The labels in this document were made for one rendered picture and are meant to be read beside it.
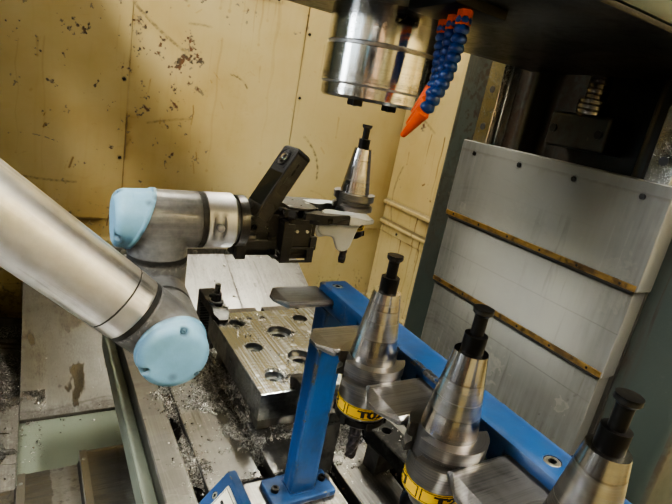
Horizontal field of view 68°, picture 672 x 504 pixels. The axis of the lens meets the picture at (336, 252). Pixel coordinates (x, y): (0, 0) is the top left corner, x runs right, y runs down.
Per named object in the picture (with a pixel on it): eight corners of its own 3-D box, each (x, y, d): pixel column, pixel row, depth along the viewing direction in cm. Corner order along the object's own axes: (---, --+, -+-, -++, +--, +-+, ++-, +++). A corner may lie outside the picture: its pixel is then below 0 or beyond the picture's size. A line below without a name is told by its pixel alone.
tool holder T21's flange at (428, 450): (496, 478, 38) (505, 451, 38) (428, 487, 36) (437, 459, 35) (451, 425, 44) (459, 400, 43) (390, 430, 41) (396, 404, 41)
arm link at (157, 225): (106, 242, 66) (109, 178, 63) (191, 242, 71) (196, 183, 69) (114, 263, 59) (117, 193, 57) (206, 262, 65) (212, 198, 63)
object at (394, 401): (387, 430, 40) (390, 422, 40) (353, 392, 44) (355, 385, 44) (452, 416, 44) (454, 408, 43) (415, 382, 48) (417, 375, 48)
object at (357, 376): (409, 396, 47) (415, 373, 46) (348, 398, 45) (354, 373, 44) (383, 361, 53) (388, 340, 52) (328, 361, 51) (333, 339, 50)
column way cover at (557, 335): (569, 462, 92) (675, 187, 77) (412, 338, 130) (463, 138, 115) (586, 457, 94) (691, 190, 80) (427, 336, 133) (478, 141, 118)
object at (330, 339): (324, 359, 49) (325, 352, 49) (300, 334, 53) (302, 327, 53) (382, 352, 53) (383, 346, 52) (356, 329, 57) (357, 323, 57)
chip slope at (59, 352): (17, 475, 101) (16, 362, 93) (23, 323, 155) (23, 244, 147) (377, 407, 147) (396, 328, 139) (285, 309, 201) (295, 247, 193)
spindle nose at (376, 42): (449, 118, 72) (471, 28, 69) (362, 100, 63) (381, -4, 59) (380, 105, 84) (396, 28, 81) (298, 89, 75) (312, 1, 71)
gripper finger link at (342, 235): (366, 249, 79) (310, 245, 76) (374, 213, 77) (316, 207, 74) (373, 256, 76) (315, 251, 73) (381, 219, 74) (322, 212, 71)
